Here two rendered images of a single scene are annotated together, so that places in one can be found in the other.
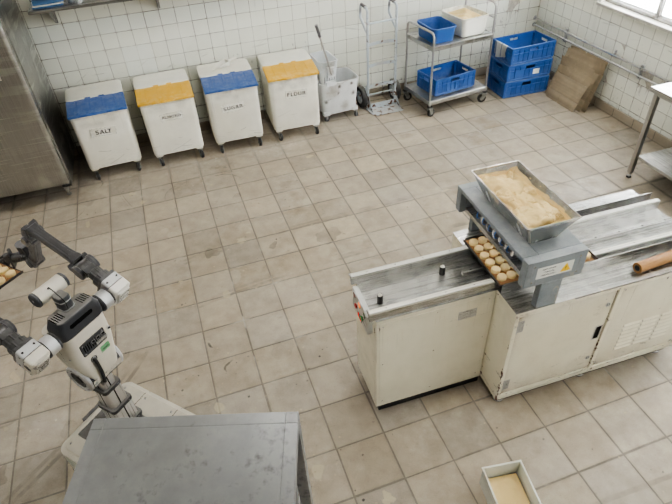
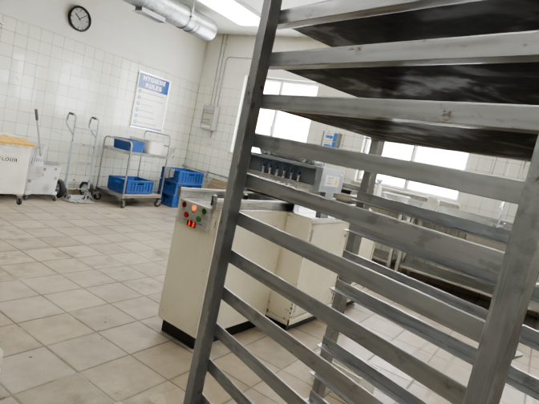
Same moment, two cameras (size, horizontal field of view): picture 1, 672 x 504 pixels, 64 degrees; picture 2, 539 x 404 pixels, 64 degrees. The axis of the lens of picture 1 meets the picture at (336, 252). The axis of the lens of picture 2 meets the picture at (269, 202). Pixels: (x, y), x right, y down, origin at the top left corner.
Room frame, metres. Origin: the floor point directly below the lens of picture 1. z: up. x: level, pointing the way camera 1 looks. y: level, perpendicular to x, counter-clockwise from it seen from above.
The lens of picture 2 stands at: (-0.07, 1.14, 1.22)
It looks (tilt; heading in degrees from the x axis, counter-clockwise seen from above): 7 degrees down; 319
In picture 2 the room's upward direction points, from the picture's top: 12 degrees clockwise
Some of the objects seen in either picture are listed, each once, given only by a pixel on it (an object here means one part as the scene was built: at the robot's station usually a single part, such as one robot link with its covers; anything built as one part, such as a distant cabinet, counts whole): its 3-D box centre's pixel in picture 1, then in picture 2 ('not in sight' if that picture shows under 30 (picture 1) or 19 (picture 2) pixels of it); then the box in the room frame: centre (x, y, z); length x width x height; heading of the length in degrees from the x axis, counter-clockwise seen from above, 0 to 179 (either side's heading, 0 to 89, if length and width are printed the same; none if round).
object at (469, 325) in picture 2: not in sight; (332, 260); (0.42, 0.56, 1.05); 0.64 x 0.03 x 0.03; 178
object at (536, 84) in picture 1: (517, 81); (178, 199); (6.30, -2.34, 0.10); 0.60 x 0.40 x 0.20; 104
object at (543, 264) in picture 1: (513, 239); (286, 183); (2.24, -0.96, 1.01); 0.72 x 0.33 x 0.34; 15
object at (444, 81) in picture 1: (445, 78); (131, 184); (6.09, -1.41, 0.29); 0.56 x 0.38 x 0.20; 115
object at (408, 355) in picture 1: (421, 332); (225, 263); (2.11, -0.47, 0.45); 0.70 x 0.34 x 0.90; 105
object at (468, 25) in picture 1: (464, 21); (146, 146); (6.16, -1.58, 0.90); 0.44 x 0.36 x 0.20; 25
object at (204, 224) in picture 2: (362, 309); (195, 215); (2.02, -0.12, 0.77); 0.24 x 0.04 x 0.14; 15
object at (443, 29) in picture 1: (436, 30); (128, 144); (5.99, -1.24, 0.88); 0.40 x 0.30 x 0.16; 20
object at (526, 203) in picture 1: (521, 199); not in sight; (2.24, -0.96, 1.28); 0.54 x 0.27 x 0.06; 15
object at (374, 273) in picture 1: (513, 238); (275, 196); (2.41, -1.03, 0.87); 2.01 x 0.03 x 0.07; 105
